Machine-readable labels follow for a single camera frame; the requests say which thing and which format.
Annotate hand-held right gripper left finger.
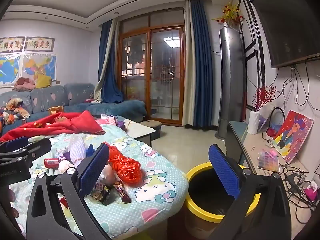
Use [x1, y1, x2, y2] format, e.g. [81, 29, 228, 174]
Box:
[26, 142, 112, 240]

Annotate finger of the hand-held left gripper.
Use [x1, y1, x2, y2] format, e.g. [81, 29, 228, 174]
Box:
[0, 137, 52, 168]
[0, 136, 29, 154]

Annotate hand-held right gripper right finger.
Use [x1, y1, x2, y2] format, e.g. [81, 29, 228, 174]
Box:
[205, 144, 292, 240]

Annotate yellow trash bin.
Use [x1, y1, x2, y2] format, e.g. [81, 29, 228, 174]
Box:
[184, 162, 262, 240]

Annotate green snack packet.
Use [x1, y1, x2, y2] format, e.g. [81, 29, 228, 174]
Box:
[100, 184, 118, 206]

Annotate person's left hand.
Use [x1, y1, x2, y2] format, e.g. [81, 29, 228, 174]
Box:
[6, 187, 20, 219]

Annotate red can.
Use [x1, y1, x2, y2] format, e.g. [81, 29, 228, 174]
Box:
[44, 157, 62, 168]

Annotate pink checkered wrapper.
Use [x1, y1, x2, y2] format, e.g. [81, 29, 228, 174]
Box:
[89, 180, 104, 202]

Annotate white foam net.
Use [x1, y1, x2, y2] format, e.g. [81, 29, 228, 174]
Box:
[67, 134, 88, 163]

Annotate red plastic bag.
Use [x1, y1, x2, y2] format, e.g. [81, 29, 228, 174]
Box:
[104, 142, 142, 187]

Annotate colourful crumpled blanket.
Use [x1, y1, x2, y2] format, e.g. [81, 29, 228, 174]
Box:
[0, 97, 30, 125]

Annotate brown chocolate wrapper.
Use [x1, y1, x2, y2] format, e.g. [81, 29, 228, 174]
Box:
[114, 184, 132, 204]

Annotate pastel bead organizer box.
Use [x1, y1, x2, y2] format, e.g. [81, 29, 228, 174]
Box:
[257, 149, 280, 172]

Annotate red blanket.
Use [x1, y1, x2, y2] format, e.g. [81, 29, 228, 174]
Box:
[0, 110, 104, 142]

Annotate pink cloth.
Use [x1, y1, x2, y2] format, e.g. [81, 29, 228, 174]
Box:
[96, 115, 125, 128]

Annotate blue patterned sofa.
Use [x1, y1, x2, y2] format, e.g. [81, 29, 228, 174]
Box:
[0, 82, 148, 135]

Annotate pile of clothes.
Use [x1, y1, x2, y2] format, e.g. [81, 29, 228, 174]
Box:
[12, 76, 37, 92]

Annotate cartoon cat printed blanket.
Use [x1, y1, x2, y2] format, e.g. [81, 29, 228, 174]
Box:
[10, 122, 189, 240]

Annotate yellow pillow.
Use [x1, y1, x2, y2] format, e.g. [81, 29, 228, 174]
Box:
[35, 74, 53, 88]

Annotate purple white board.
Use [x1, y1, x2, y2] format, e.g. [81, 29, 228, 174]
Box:
[257, 104, 275, 132]

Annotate world map poster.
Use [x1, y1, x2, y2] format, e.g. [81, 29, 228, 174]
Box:
[0, 56, 22, 88]

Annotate dark storage stool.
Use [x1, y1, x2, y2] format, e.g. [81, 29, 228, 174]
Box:
[140, 120, 163, 140]

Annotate colourful picture book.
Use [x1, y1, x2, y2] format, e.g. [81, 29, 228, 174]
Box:
[271, 110, 314, 164]

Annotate country map poster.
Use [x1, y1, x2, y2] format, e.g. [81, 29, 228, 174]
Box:
[22, 54, 57, 82]

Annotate black hoop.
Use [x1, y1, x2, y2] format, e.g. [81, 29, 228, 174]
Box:
[269, 107, 285, 130]

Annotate pink bag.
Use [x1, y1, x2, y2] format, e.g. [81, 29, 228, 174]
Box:
[304, 181, 319, 202]

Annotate blue beige curtain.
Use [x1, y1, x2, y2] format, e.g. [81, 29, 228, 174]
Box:
[182, 0, 220, 130]
[94, 19, 124, 103]

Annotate silver floor air conditioner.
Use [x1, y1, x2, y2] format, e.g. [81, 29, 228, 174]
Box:
[216, 26, 247, 140]

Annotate wooden glass sliding door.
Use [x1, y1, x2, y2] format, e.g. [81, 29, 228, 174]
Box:
[117, 6, 187, 125]

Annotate hanging dark clothes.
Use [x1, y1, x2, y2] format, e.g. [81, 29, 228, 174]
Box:
[126, 36, 147, 67]

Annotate yellow red artificial flowers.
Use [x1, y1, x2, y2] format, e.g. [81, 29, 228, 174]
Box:
[212, 2, 244, 28]

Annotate tangled black cables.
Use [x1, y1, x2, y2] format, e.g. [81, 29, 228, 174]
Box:
[280, 164, 320, 210]

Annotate calligraphy wall poster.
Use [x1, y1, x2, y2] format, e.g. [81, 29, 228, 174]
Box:
[26, 36, 55, 52]
[0, 37, 25, 53]

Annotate hanging black cables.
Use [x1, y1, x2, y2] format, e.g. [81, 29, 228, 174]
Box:
[274, 64, 320, 110]

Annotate wall television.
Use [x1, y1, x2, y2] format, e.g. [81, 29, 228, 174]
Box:
[251, 0, 320, 68]

